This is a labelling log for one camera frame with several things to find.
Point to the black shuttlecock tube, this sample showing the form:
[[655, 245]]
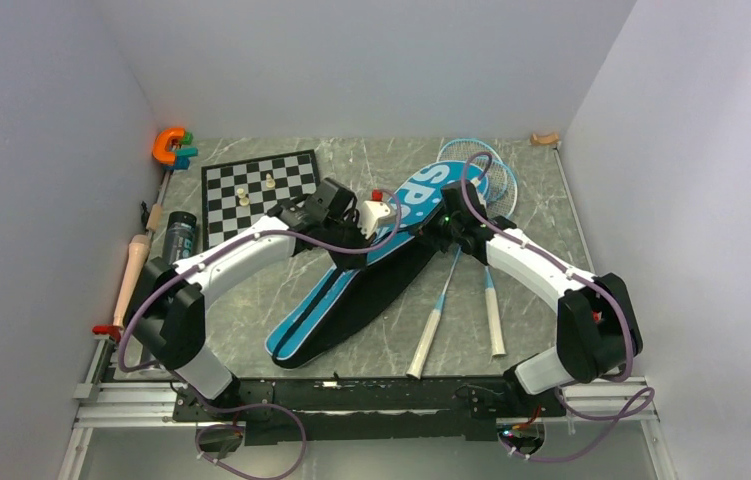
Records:
[[180, 236]]

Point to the small wooden arch block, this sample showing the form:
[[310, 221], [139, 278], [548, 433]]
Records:
[[551, 139]]

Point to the small tan stick handle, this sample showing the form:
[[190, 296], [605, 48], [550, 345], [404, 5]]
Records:
[[153, 218]]

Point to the orange horseshoe magnet toy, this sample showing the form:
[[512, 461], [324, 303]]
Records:
[[166, 144]]

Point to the blue racket bag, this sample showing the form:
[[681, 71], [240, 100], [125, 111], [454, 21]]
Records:
[[343, 302]]

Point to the cream chess piece front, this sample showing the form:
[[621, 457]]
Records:
[[242, 196]]

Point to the beige wooden roller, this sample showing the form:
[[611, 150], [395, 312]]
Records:
[[138, 251]]

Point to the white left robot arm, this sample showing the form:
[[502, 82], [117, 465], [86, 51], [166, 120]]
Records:
[[169, 304]]

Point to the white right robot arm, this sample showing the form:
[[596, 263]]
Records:
[[596, 328]]

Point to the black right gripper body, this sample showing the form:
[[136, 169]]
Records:
[[445, 231]]

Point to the black white chessboard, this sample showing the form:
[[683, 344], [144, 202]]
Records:
[[295, 174]]

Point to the red clamp piece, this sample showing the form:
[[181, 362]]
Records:
[[114, 332]]

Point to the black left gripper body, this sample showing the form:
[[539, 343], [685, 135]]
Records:
[[345, 235]]

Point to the teal toy blocks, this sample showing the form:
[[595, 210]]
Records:
[[184, 151]]

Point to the blue badminton racket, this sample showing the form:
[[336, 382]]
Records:
[[458, 149], [501, 201]]

